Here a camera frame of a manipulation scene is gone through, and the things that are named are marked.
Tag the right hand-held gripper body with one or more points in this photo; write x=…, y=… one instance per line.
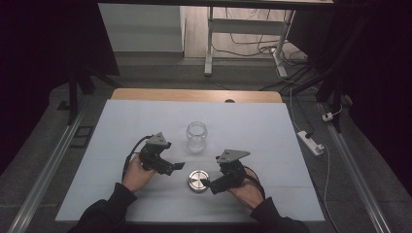
x=233, y=171

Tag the clear glass jar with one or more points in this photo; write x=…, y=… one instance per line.
x=196, y=137

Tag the white table mat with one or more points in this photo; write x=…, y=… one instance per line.
x=259, y=129

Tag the black floor plate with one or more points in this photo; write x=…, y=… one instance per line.
x=81, y=137

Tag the small white adapter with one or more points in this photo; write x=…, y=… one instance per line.
x=327, y=116

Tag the aluminium floor rail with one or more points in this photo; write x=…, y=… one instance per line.
x=356, y=168
x=48, y=171

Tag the white power strip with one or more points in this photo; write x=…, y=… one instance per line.
x=310, y=142

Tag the black metal stand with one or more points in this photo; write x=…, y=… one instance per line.
x=74, y=97

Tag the silver metal jar lid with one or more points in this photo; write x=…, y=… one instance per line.
x=198, y=182

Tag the person's left hand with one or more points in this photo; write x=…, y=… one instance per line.
x=137, y=178

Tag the person's right hand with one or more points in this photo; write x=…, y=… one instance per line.
x=247, y=194

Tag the white desk frame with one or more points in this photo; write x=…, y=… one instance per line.
x=246, y=26

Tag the black tripod stand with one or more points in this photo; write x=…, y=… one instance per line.
x=333, y=90

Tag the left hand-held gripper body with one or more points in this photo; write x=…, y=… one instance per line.
x=152, y=155

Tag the black curtain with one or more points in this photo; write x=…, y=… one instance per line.
x=39, y=64
x=382, y=81

